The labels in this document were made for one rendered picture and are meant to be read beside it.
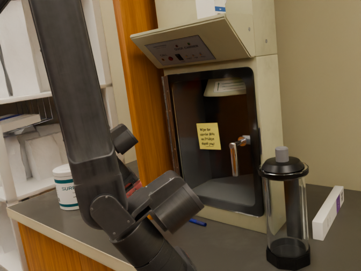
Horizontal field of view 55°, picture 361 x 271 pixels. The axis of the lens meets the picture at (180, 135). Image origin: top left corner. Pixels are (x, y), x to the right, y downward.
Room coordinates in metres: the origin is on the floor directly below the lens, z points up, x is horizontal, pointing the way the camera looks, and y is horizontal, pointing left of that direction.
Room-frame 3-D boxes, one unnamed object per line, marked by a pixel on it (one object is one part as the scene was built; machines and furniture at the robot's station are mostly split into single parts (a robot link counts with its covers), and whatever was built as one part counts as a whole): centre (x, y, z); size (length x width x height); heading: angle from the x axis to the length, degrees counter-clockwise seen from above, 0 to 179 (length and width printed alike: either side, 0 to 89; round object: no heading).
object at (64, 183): (1.28, 0.43, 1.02); 0.13 x 0.13 x 0.15
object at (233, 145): (0.87, -0.14, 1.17); 0.05 x 0.03 x 0.10; 136
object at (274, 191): (0.74, -0.22, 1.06); 0.11 x 0.11 x 0.21
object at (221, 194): (0.96, -0.08, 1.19); 0.30 x 0.01 x 0.40; 46
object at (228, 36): (0.93, -0.05, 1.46); 0.32 x 0.12 x 0.10; 47
